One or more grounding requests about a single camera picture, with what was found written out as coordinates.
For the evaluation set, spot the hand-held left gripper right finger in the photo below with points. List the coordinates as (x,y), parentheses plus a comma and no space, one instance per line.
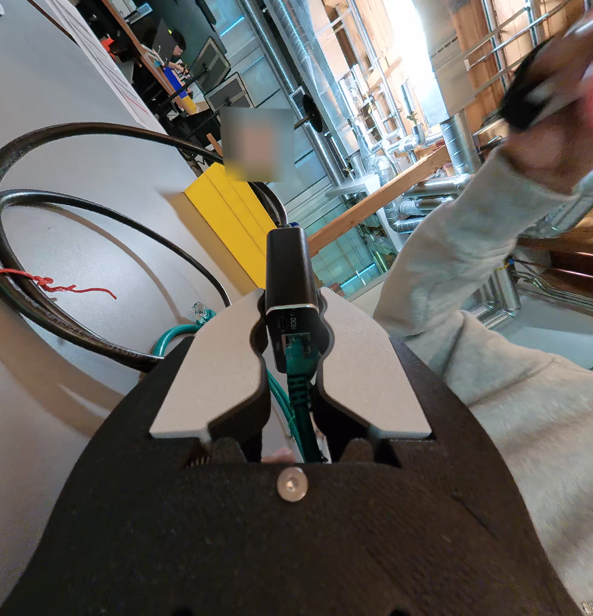
(368,375)

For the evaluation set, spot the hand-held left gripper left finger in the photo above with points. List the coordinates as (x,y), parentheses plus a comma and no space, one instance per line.
(214,375)

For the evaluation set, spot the black ethernet adapter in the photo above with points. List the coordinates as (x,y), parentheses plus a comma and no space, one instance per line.
(289,269)

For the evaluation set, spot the yellow plastic bin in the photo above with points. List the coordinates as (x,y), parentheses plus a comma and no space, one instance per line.
(229,221)

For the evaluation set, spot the person's right forearm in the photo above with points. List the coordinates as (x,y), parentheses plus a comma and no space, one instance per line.
(445,240)

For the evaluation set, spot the grey desk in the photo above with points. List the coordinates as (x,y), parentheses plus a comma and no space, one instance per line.
(123,260)

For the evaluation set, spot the person's right hand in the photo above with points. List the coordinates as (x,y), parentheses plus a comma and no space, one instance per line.
(556,154)

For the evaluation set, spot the person's left hand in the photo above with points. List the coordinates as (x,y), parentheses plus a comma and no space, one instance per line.
(279,456)

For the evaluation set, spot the silver insulated pipes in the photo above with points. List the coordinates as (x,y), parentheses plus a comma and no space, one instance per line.
(421,207)

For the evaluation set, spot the red twist tie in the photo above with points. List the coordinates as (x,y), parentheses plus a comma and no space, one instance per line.
(46,283)

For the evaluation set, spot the black round fixture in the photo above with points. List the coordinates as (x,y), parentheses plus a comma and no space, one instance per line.
(312,111)

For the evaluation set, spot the black framed case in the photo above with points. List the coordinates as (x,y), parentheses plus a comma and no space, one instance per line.
(210,65)
(229,91)

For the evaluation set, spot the long wooden table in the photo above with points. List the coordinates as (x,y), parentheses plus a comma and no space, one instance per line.
(142,57)

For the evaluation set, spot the printed paper sheet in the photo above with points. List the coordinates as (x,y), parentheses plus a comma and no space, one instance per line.
(99,53)

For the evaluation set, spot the wooden post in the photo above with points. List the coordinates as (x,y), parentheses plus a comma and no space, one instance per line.
(373,202)

